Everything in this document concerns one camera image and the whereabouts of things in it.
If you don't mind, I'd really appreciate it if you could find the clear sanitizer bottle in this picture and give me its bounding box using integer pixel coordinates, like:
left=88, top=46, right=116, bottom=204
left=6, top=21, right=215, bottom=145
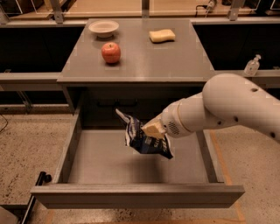
left=244, top=54, right=262, bottom=76

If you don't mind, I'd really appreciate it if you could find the grey cabinet counter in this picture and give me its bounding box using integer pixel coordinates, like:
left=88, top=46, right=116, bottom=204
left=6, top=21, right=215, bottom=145
left=58, top=18, right=214, bottom=117

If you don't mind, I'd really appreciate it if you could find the red apple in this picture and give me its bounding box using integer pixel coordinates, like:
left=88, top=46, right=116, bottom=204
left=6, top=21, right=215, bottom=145
left=101, top=42, right=121, bottom=64

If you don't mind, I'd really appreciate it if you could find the white bowl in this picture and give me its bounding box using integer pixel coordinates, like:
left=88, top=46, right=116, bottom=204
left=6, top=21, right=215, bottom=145
left=88, top=20, right=119, bottom=39

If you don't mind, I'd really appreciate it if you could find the blue chip bag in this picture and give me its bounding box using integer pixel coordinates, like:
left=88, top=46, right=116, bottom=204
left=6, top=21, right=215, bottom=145
left=115, top=108, right=173, bottom=159

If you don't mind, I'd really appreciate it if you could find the grey open drawer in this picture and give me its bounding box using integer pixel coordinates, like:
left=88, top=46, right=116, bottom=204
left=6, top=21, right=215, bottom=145
left=31, top=108, right=245, bottom=209

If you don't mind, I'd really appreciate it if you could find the yellow sponge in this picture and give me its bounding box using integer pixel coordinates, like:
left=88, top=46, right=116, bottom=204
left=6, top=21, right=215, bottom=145
left=149, top=29, right=176, bottom=43

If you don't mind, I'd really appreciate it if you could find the black cart leg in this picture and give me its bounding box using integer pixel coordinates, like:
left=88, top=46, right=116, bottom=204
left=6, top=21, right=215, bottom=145
left=19, top=171, right=52, bottom=224

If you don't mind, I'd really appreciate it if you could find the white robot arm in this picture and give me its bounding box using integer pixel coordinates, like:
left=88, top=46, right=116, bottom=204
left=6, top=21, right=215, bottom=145
left=143, top=73, right=280, bottom=142

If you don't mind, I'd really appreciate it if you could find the black cable on floor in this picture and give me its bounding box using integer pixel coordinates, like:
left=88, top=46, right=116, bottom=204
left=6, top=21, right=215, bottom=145
left=0, top=113, right=10, bottom=134

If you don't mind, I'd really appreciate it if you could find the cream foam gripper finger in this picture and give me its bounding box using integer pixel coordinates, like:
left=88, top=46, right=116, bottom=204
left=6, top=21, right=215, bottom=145
left=142, top=115, right=166, bottom=139

